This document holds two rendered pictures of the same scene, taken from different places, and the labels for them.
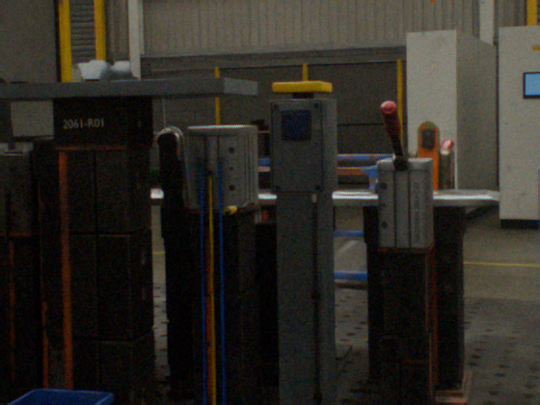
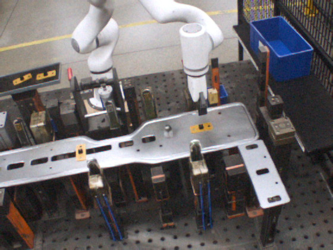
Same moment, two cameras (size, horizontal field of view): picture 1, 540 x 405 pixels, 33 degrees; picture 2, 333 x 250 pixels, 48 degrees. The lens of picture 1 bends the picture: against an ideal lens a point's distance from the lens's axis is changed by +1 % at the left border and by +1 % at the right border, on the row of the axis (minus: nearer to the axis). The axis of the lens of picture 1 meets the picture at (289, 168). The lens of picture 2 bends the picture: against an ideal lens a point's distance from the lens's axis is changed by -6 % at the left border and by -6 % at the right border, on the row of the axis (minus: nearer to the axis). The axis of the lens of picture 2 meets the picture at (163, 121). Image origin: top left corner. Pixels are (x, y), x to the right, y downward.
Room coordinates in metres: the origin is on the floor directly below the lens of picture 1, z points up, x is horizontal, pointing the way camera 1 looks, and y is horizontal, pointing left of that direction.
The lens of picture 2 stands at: (2.62, 0.37, 2.06)
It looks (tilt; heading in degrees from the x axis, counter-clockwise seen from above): 43 degrees down; 163
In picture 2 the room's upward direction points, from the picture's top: 10 degrees counter-clockwise
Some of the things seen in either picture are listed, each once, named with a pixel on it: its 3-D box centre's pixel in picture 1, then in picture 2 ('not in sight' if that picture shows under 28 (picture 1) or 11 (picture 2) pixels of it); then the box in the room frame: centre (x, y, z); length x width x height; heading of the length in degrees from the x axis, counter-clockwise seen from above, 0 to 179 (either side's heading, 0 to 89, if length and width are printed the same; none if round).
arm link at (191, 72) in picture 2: not in sight; (195, 65); (1.64, 0.82, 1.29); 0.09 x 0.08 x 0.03; 166
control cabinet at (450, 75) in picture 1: (454, 108); not in sight; (10.24, -1.89, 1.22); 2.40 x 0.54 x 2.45; 158
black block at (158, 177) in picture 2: not in sight; (163, 198); (1.76, 0.59, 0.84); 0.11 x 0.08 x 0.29; 165
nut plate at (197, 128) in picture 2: not in sight; (201, 127); (1.64, 0.82, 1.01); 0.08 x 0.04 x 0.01; 75
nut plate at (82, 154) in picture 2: not in sight; (80, 151); (1.52, 0.37, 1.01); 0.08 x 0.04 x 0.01; 165
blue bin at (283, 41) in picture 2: not in sight; (279, 47); (1.47, 1.32, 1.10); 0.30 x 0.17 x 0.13; 169
